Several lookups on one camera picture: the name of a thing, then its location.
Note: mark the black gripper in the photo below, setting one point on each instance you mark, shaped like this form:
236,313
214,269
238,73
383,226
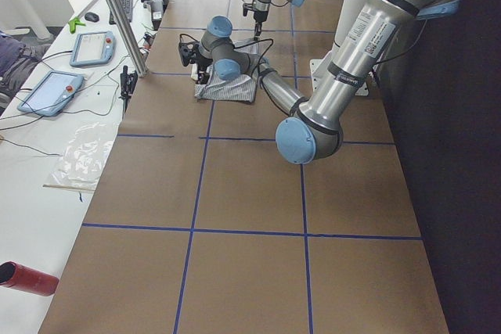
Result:
258,17
202,62

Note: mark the blue white striped polo shirt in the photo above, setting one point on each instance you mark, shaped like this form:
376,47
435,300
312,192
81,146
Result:
240,89

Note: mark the black computer keyboard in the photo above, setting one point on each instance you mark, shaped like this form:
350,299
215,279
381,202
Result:
127,6

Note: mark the grey teach pendant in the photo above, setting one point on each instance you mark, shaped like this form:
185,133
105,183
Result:
93,49
51,94

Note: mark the black computer mouse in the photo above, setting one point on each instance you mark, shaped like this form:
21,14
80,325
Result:
92,17

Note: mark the green plastic clip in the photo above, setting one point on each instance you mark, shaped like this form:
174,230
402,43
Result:
74,23

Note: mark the clear plastic bag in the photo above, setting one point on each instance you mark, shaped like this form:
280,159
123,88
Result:
83,160

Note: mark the seated person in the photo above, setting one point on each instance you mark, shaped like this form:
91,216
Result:
17,62

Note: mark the red cylinder bottle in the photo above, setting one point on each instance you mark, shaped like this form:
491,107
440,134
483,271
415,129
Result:
22,278

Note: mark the white metal base plate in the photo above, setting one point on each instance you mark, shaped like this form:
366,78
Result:
319,67

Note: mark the aluminium camera mast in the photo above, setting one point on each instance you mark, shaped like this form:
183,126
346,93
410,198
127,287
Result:
128,36

